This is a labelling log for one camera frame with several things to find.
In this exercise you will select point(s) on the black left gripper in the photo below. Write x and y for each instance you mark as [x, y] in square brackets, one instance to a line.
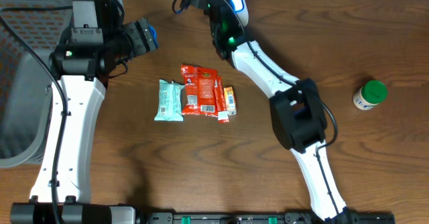
[145, 36]

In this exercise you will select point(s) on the teal white snack packet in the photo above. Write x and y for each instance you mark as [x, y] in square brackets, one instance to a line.
[170, 101]

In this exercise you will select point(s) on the red snack packet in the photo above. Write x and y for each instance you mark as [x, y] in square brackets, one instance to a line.
[200, 90]

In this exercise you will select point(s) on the orange snack packet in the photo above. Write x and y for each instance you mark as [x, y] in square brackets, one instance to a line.
[230, 101]

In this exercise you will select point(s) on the red stick sachet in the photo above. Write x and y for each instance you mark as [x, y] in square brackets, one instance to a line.
[220, 101]

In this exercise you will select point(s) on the green lid seasoning jar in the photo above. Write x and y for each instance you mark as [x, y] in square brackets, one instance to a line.
[369, 95]

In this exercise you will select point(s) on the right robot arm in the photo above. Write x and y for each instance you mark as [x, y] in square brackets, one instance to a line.
[298, 116]

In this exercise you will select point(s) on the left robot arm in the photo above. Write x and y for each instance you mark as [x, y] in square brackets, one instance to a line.
[82, 65]

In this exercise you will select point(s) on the white barcode scanner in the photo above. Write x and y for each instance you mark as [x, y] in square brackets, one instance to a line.
[240, 8]

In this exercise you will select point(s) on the grey plastic mesh basket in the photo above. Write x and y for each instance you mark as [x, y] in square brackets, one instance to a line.
[26, 95]

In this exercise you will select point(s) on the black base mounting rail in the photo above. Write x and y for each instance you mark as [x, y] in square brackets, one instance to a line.
[272, 218]

